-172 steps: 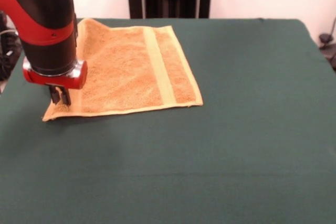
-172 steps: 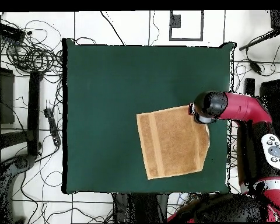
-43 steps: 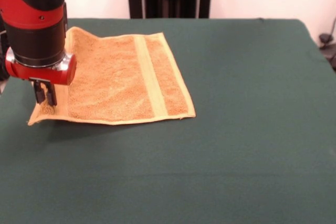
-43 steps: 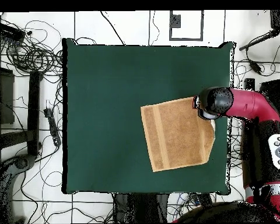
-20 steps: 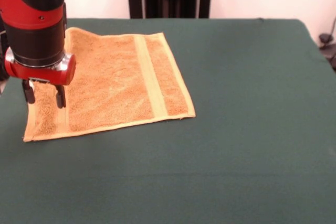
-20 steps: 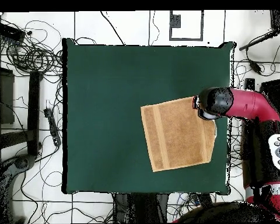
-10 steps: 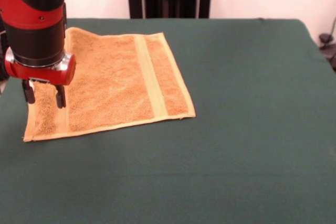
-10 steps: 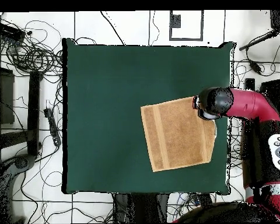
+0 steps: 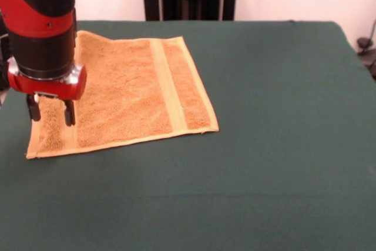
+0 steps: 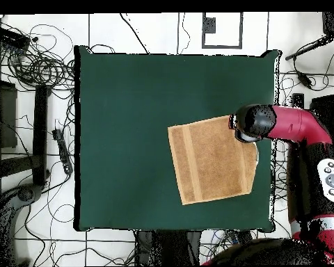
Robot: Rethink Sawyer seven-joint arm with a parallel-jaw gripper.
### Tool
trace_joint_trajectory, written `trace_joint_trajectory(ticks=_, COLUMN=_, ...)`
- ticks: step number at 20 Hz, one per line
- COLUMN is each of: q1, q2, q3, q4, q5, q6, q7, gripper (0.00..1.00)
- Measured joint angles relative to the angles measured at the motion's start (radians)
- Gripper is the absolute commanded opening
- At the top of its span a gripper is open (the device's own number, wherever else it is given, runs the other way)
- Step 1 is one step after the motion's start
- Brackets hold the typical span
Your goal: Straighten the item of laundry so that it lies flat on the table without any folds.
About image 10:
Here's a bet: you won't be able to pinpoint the black rod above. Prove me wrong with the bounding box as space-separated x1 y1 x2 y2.
284 34 334 61

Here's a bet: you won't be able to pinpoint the dark square frame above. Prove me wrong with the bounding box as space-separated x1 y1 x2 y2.
201 12 244 50

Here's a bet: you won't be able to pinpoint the black electronics box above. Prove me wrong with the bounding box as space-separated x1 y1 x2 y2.
0 25 31 50

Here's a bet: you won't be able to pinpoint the tan terry towel white label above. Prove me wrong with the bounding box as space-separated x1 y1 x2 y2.
167 115 259 206

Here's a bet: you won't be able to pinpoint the black swivel chair base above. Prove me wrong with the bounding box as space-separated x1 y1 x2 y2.
0 183 44 266

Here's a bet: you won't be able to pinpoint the black metal stand foot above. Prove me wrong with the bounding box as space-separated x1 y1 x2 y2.
291 92 305 109
0 84 49 186

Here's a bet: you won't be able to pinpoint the tangled black cables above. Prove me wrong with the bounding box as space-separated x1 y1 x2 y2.
0 16 76 92

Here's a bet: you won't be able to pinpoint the black power adapter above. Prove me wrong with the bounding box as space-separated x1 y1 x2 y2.
296 70 314 90

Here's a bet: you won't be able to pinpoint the slim black power strip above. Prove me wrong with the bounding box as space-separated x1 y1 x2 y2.
51 128 74 175

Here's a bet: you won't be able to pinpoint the dark flat panel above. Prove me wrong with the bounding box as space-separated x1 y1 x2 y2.
310 94 334 131
0 79 18 149

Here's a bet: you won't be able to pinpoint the dark green table cloth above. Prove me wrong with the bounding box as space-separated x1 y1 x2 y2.
73 45 280 233

